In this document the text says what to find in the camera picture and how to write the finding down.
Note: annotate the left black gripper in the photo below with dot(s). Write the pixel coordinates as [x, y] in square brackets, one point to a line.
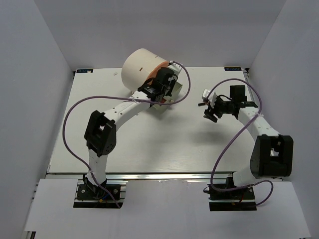
[173, 81]

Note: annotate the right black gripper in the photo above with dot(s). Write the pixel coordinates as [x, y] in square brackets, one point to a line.
[209, 114]

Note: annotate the orange top drawer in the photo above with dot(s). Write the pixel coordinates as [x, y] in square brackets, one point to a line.
[153, 73]

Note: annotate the grey-green bottom drawer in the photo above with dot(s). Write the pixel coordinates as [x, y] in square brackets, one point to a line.
[161, 108]

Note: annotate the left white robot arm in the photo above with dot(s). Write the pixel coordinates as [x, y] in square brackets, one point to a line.
[101, 131]

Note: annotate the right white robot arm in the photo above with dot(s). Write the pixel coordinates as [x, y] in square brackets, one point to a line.
[272, 155]

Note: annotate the white cylindrical drawer organizer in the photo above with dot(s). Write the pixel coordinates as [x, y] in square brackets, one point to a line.
[137, 67]

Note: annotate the blue label right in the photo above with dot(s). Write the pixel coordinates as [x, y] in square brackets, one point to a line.
[232, 69]

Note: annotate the blue label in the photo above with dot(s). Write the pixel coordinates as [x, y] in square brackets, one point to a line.
[232, 69]
[84, 71]

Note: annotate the blue label left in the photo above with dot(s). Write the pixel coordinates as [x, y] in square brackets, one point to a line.
[84, 71]

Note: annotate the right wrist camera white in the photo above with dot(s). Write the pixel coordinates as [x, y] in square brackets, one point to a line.
[209, 97]

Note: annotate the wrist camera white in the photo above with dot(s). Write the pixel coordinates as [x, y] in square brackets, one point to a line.
[176, 68]
[209, 97]

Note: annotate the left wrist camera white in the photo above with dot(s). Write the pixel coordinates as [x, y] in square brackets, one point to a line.
[176, 68]

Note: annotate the aluminium table frame rail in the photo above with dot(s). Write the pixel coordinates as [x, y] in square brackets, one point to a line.
[177, 140]

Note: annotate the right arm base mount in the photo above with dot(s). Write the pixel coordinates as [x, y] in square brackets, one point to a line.
[239, 200]

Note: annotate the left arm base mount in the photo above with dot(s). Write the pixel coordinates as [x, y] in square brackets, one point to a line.
[89, 195]

